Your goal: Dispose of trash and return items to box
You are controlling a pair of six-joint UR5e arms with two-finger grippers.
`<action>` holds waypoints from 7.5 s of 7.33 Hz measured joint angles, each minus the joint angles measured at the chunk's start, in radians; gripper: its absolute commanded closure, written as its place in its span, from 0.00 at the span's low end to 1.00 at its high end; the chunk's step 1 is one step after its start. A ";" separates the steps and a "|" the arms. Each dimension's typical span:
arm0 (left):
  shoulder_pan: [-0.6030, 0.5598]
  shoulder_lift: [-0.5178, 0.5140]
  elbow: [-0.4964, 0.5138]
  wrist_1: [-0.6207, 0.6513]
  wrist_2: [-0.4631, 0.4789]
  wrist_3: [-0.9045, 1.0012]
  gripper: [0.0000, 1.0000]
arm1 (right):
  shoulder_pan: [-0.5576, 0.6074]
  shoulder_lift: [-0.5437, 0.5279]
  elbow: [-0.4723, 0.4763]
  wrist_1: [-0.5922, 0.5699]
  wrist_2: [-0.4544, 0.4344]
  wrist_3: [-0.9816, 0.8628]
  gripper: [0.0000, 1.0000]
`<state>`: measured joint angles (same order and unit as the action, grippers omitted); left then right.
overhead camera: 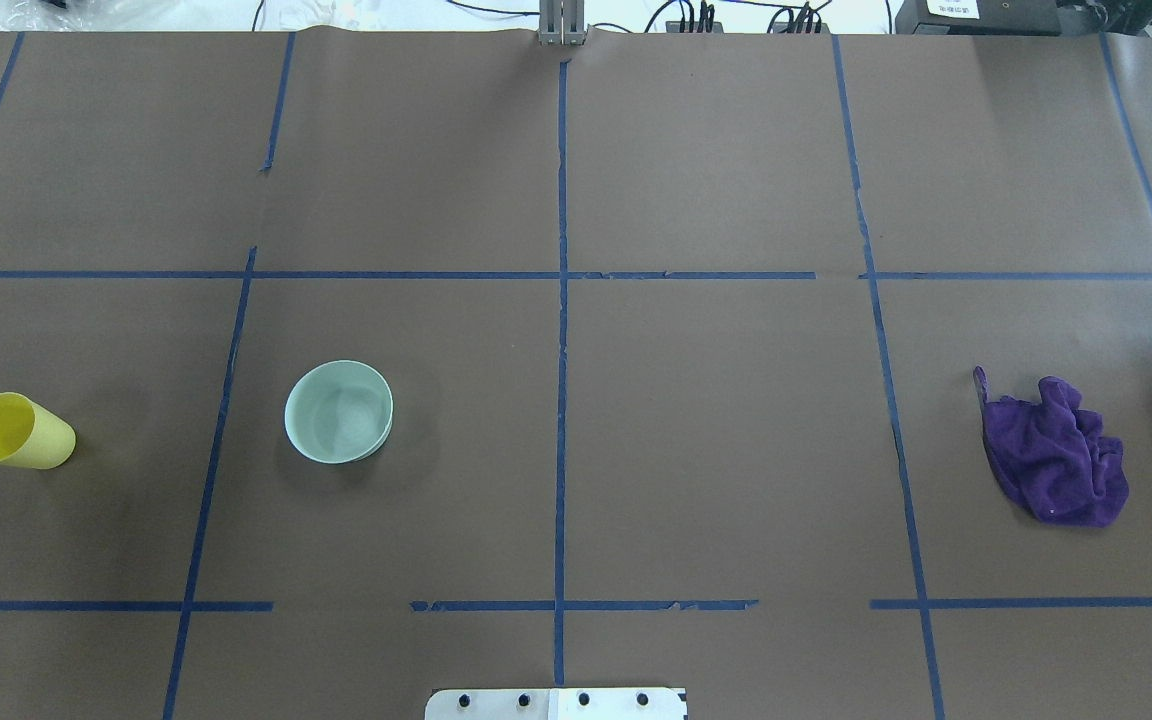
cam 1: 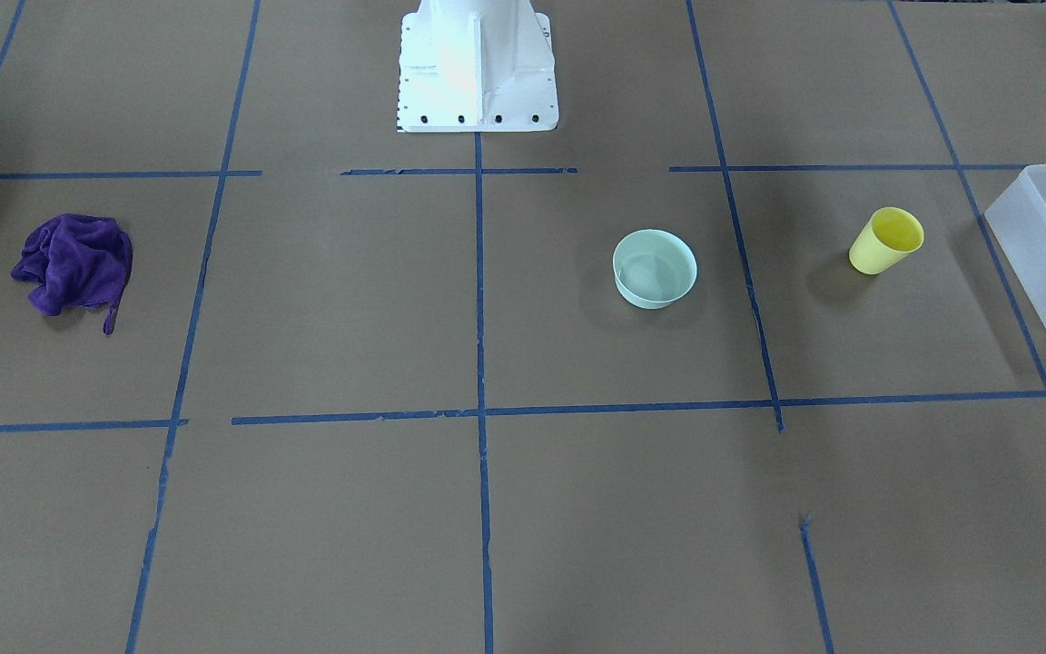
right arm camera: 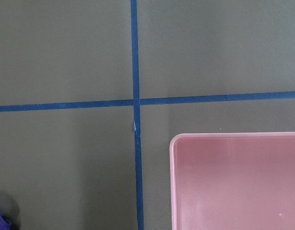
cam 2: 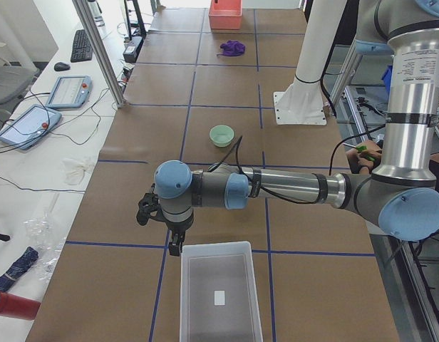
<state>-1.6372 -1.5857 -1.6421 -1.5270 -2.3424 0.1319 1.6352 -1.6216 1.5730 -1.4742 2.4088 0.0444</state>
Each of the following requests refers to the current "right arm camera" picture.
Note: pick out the purple cloth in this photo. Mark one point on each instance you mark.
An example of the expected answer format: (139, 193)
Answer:
(5, 224)

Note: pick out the pink plastic bin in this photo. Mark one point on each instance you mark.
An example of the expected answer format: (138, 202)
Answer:
(233, 181)

